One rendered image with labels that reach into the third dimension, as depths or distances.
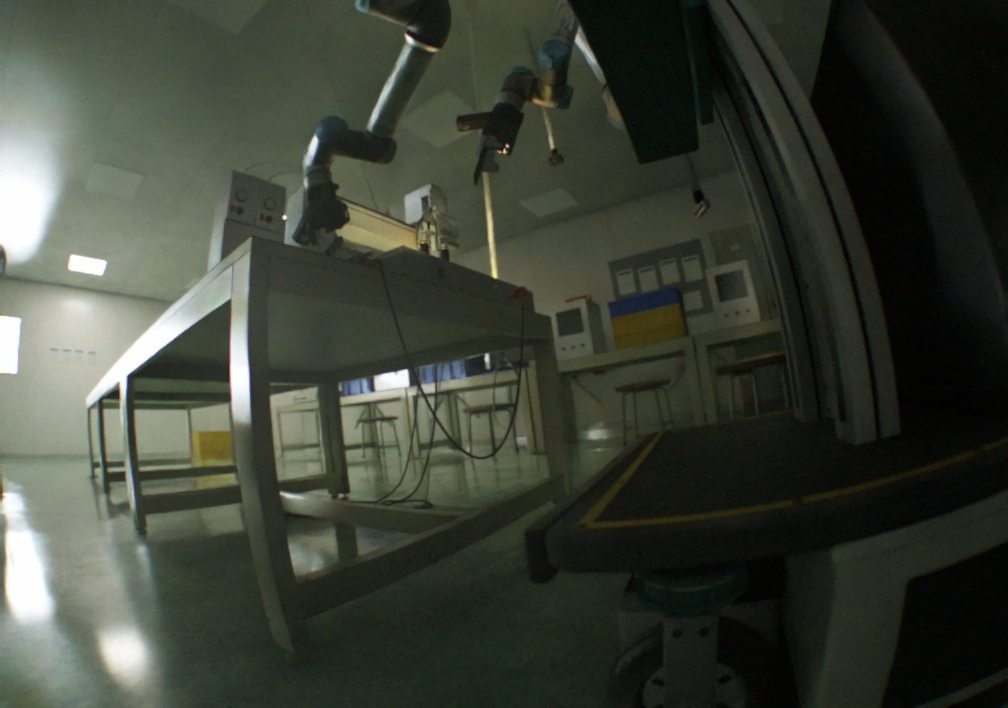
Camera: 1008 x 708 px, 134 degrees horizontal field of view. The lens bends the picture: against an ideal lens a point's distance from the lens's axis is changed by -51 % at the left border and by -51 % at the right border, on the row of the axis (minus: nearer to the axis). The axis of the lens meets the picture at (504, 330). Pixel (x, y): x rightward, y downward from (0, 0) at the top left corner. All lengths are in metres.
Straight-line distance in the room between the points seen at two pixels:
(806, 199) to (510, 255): 5.73
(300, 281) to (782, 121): 0.79
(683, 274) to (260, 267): 4.86
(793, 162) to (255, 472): 0.85
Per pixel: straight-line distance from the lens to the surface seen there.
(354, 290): 0.89
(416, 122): 3.77
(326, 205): 1.06
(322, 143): 1.11
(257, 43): 3.19
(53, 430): 8.12
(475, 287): 1.32
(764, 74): 0.62
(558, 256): 5.77
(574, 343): 3.74
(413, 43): 1.06
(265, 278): 0.78
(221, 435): 7.00
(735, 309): 3.50
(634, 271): 5.37
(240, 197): 1.44
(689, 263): 5.26
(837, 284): 0.51
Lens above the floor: 0.42
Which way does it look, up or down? 10 degrees up
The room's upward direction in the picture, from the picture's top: 7 degrees counter-clockwise
